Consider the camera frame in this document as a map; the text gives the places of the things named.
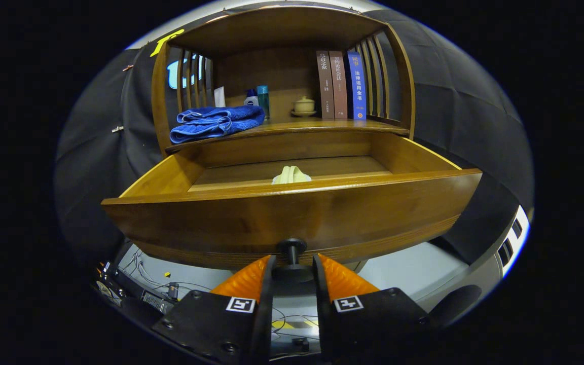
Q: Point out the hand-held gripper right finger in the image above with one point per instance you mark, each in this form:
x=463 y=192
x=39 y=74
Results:
x=322 y=324

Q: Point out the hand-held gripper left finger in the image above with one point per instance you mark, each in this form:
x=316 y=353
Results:
x=265 y=324

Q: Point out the wooden drawer with black knob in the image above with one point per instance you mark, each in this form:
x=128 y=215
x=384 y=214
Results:
x=271 y=223

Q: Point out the pale green scrub brush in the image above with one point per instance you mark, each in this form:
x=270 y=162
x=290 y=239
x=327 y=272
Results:
x=292 y=176

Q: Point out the wooden countertop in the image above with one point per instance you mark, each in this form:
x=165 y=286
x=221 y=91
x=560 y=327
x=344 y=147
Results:
x=312 y=126

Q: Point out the wooden cabinet with slatted hutch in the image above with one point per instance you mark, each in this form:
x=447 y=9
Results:
x=271 y=71

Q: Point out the black power adapter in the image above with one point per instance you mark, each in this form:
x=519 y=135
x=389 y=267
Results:
x=173 y=291

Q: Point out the white vented appliance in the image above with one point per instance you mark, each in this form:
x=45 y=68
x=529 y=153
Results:
x=512 y=243

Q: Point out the blue folded towel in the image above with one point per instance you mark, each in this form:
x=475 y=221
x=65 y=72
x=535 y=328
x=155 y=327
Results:
x=206 y=124

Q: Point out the beige lidded tea cup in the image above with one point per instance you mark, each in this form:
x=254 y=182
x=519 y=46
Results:
x=304 y=106

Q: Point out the white lotion bottle blue cap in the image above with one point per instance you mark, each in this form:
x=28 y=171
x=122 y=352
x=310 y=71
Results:
x=251 y=100

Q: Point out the teal clear bottle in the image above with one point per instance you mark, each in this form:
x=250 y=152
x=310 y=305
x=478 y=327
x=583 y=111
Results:
x=263 y=99

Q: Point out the white tube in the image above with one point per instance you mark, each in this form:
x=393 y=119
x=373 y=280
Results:
x=219 y=97

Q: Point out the dark brown book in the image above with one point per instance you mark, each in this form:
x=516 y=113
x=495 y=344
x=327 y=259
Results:
x=324 y=86

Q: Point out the reddish brown book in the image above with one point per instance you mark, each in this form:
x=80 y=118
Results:
x=339 y=86

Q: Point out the blue book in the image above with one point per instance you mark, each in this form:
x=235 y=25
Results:
x=357 y=86

